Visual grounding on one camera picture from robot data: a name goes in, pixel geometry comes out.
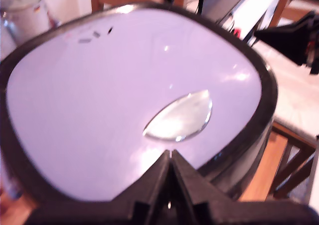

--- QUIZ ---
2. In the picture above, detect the chrome lid release button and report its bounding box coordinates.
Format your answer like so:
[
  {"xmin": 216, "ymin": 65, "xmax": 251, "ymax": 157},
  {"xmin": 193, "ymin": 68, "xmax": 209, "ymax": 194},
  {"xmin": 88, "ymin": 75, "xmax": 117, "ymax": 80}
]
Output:
[{"xmin": 142, "ymin": 89, "xmax": 213, "ymax": 143}]

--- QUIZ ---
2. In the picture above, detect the black Philips rice cooker body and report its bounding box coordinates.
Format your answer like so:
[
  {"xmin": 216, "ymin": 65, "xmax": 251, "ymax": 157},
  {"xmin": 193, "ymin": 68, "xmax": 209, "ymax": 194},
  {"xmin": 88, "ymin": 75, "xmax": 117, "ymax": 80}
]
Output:
[{"xmin": 199, "ymin": 120, "xmax": 275, "ymax": 201}]

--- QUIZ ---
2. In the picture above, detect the black rice cooker lid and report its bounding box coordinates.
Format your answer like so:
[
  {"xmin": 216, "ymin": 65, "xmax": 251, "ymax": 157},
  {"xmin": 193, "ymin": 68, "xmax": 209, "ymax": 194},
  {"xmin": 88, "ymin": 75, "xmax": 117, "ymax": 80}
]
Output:
[{"xmin": 0, "ymin": 1, "xmax": 279, "ymax": 207}]

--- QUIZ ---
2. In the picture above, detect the white flat box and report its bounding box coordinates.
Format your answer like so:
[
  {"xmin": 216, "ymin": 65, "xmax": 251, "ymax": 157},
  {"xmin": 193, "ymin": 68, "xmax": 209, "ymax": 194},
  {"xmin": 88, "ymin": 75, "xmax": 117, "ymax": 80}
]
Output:
[{"xmin": 216, "ymin": 0, "xmax": 285, "ymax": 44}]

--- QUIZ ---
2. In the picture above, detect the black angular device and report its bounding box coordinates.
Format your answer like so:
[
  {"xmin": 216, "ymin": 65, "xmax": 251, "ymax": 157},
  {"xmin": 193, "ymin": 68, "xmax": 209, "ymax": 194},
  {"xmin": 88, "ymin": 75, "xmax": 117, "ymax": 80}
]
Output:
[{"xmin": 253, "ymin": 10, "xmax": 319, "ymax": 75}]

